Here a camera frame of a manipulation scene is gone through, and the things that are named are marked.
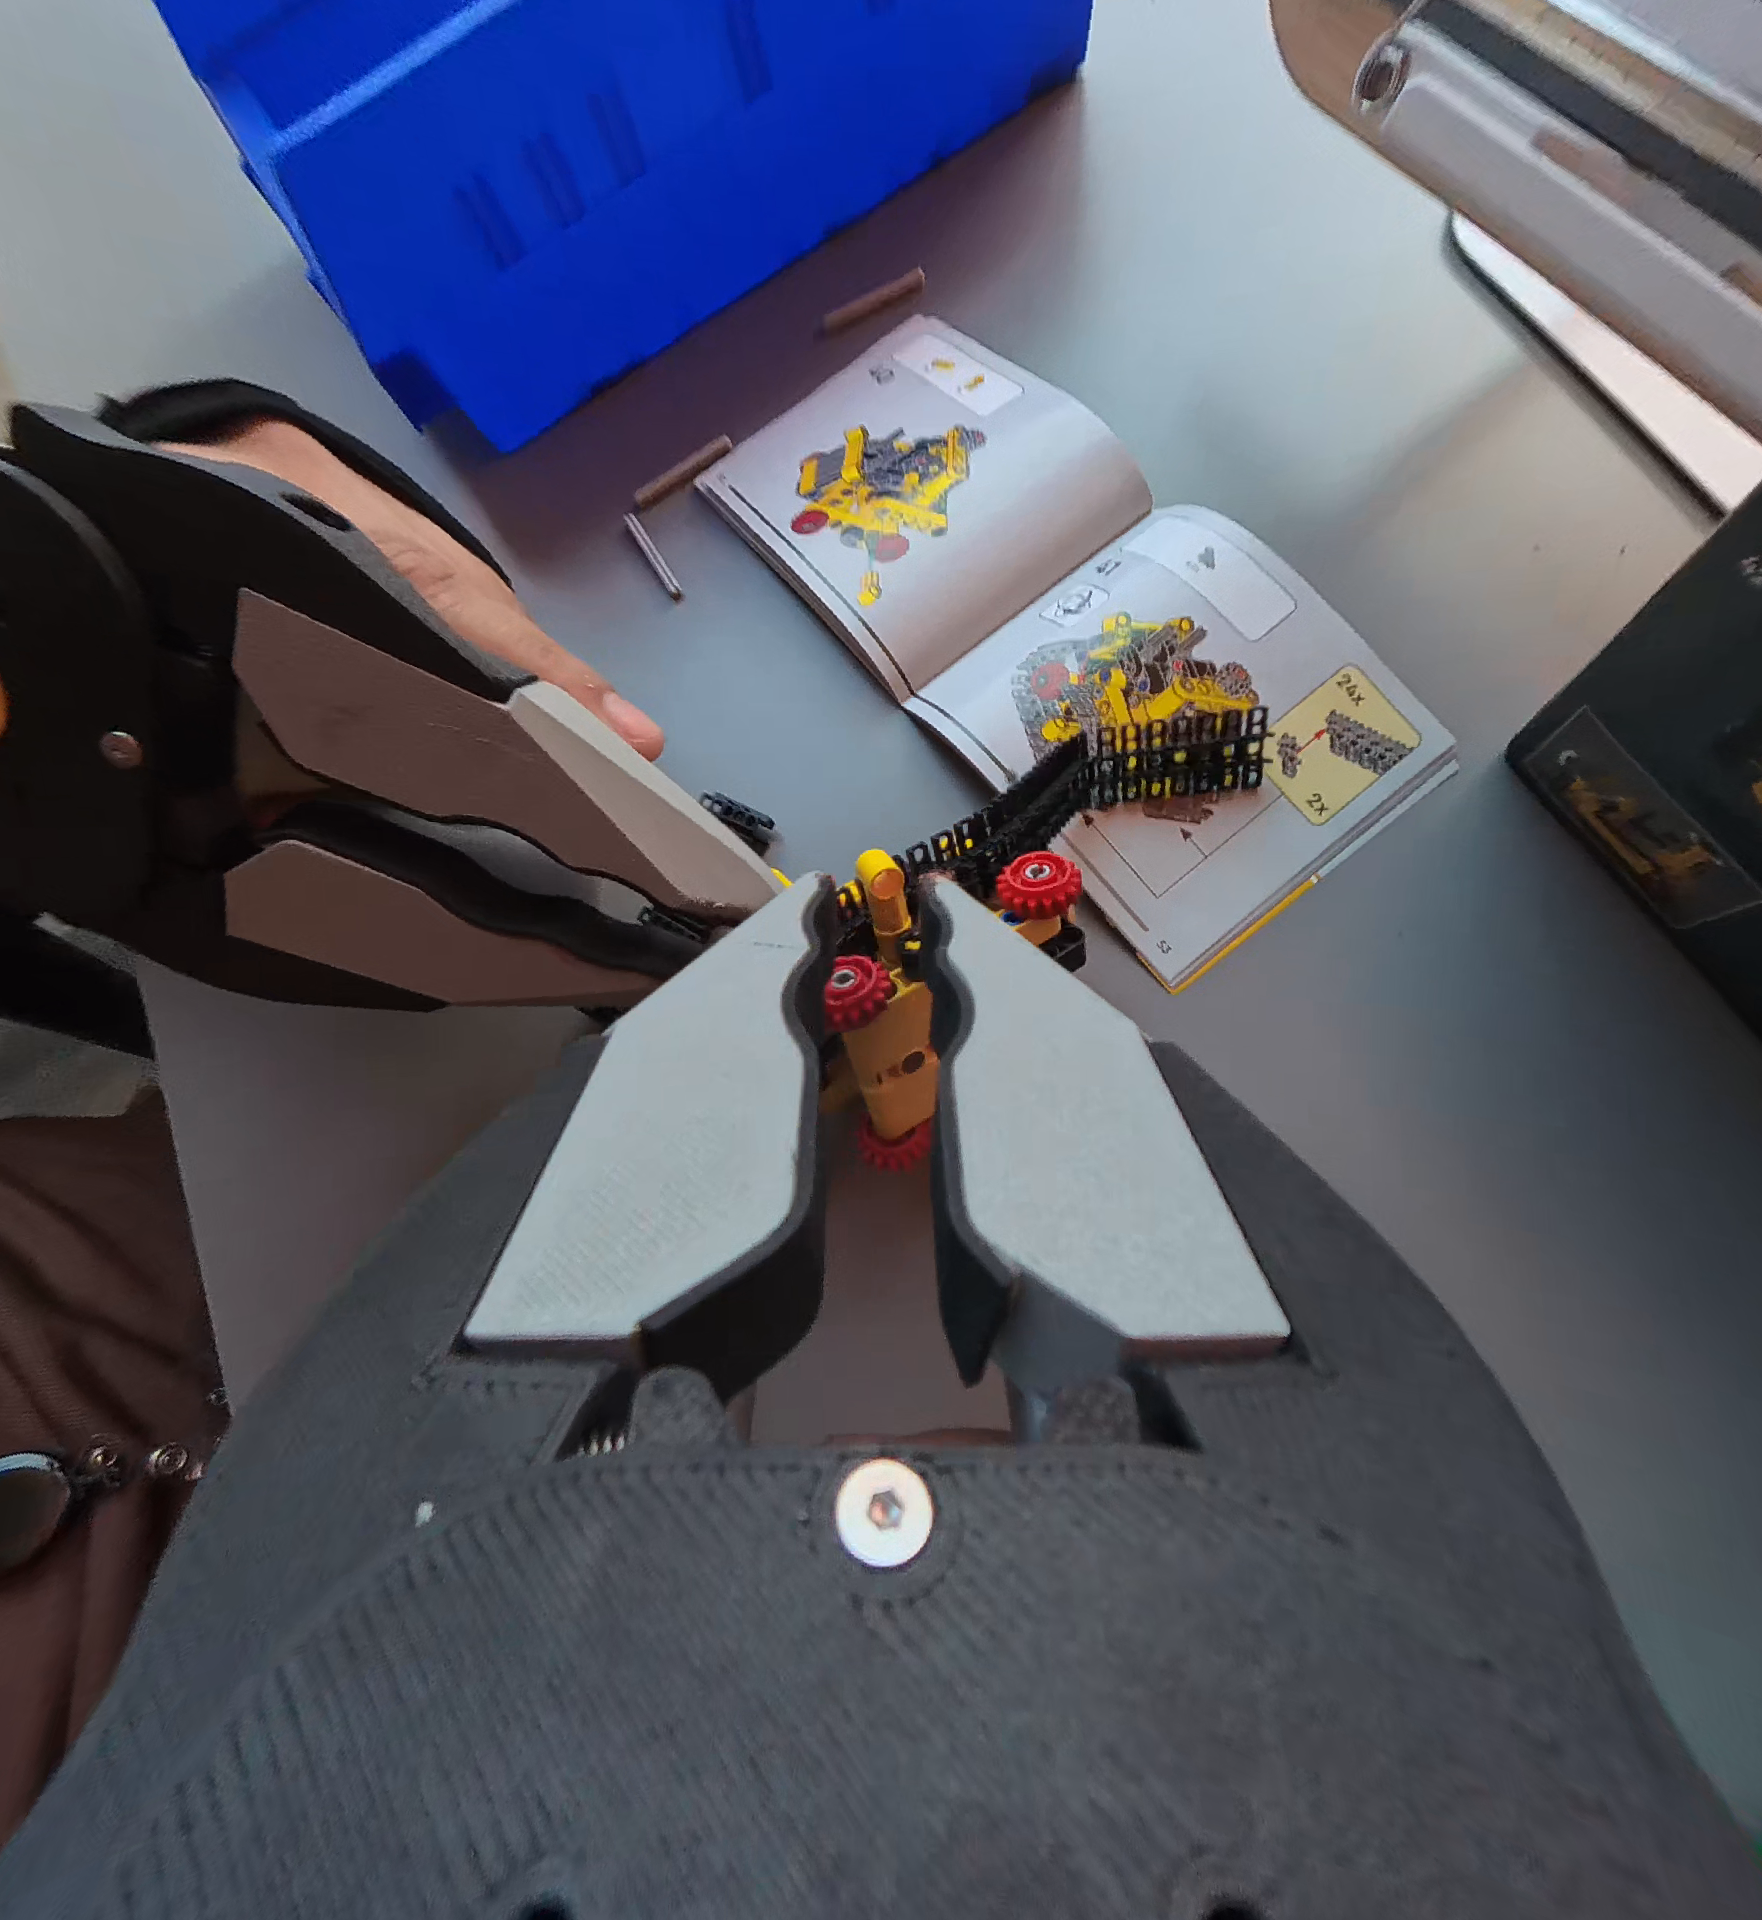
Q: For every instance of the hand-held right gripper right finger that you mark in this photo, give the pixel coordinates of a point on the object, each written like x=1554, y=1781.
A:
x=1105, y=1185

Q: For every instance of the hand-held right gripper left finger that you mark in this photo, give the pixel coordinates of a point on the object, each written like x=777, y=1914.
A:
x=656, y=1185

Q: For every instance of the black lego set box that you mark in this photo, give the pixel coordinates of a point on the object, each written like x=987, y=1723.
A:
x=1692, y=750

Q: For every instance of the yellow lego bulldozer model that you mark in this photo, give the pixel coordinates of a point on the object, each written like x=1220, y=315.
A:
x=897, y=1050

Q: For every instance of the white stand base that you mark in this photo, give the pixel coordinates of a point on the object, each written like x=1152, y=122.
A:
x=1615, y=376

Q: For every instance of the person's left hand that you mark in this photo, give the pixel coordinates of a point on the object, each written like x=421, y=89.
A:
x=522, y=646

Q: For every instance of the thin grey rod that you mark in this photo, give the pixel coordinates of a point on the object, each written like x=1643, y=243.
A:
x=654, y=559

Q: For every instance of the black lego track strip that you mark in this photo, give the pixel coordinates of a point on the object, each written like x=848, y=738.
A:
x=1001, y=826
x=738, y=817

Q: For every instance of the blue plastic bin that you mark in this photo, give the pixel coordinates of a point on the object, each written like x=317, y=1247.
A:
x=595, y=197

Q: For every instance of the lego instruction booklet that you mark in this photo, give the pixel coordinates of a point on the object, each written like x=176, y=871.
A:
x=1001, y=495

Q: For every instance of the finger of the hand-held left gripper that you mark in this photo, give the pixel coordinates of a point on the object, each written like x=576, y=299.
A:
x=372, y=931
x=416, y=720

